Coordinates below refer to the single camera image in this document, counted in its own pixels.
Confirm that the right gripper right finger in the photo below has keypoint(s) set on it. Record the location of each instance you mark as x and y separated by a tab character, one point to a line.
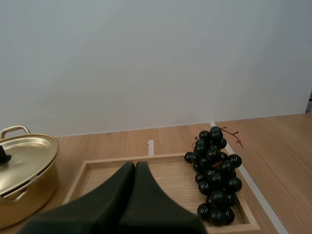
156	207

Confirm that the shallow wooden tray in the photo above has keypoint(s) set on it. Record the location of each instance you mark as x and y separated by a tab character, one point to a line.
170	175

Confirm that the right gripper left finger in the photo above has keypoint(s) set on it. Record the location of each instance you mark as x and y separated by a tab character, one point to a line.
97	207

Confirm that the bunch of dark toy grapes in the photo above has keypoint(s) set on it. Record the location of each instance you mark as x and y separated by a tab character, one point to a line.
215	175

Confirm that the gold lid with black knob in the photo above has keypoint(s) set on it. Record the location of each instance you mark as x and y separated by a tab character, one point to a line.
24	161

